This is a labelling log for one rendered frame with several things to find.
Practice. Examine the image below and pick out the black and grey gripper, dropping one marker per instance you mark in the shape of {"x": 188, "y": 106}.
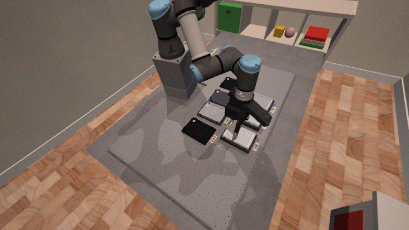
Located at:
{"x": 234, "y": 110}

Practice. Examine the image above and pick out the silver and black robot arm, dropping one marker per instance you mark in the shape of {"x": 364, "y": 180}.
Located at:
{"x": 187, "y": 15}

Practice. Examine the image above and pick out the grey operator panel with coloured keys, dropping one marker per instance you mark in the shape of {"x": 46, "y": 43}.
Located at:
{"x": 214, "y": 52}

